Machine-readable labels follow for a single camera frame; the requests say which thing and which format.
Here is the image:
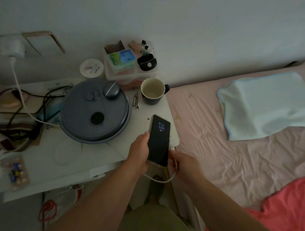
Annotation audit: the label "clear round plastic lid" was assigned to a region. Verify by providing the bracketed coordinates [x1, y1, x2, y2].
[53, 139, 83, 166]

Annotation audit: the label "tangled black cables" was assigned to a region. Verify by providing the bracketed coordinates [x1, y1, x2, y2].
[0, 86, 73, 141]

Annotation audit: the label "copper metal frame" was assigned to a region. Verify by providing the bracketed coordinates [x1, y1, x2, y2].
[22, 31, 66, 54]

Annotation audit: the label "white plastic bag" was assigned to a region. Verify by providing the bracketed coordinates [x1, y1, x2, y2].
[42, 187, 82, 223]

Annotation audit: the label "white wall power adapter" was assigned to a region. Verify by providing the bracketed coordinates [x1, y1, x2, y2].
[0, 36, 26, 58]

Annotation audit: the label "white round lidded container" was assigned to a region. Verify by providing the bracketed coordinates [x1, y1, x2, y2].
[79, 58, 105, 79]

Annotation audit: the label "olive green shorts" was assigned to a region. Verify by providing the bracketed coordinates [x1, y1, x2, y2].
[119, 204, 191, 231]

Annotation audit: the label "round grey lidded appliance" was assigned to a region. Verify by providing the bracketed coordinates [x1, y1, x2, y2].
[59, 80, 132, 145]

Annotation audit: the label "clear box of colourful items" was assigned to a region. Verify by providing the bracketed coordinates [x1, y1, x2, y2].
[0, 154, 31, 191]

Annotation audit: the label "person's left hand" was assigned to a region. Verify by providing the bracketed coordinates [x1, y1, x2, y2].
[126, 132, 151, 178]

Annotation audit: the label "light blue towel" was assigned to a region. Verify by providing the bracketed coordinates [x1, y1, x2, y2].
[216, 72, 305, 141]

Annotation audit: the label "green and blue tissue packet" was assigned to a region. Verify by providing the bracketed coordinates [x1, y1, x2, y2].
[108, 49, 137, 72]

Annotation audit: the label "clear plastic storage box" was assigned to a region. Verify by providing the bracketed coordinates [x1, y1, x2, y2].
[103, 40, 160, 86]

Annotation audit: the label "person's right hand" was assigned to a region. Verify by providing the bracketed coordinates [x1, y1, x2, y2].
[167, 150, 203, 189]

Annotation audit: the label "dark slipper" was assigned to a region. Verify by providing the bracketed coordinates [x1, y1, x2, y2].
[145, 175, 166, 205]

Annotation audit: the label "coral red blanket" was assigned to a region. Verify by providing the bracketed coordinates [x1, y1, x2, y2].
[245, 177, 305, 231]

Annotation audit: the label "thick white power cable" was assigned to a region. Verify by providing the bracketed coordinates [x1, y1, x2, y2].
[9, 56, 60, 126]

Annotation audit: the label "black open earbud case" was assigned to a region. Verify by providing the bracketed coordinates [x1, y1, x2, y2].
[137, 53, 157, 71]

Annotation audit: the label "red cord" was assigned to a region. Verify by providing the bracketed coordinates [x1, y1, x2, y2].
[38, 199, 58, 223]

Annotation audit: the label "person's right forearm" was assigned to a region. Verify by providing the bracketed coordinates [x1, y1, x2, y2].
[183, 177, 271, 231]

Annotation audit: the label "white charging cable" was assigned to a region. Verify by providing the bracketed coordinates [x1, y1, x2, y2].
[143, 146, 178, 184]

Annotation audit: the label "small grey oval case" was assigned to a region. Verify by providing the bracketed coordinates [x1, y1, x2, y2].
[103, 81, 121, 99]

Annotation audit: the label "person's left forearm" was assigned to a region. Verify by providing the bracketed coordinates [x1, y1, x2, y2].
[49, 165, 144, 231]

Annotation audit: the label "black smartphone with beige case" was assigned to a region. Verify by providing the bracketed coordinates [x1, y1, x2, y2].
[146, 114, 171, 168]

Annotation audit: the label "pink bedsheet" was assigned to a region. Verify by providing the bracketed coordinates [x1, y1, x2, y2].
[166, 64, 305, 211]

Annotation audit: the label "dark mug with cream interior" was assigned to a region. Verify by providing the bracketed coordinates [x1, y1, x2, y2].
[140, 78, 170, 106]

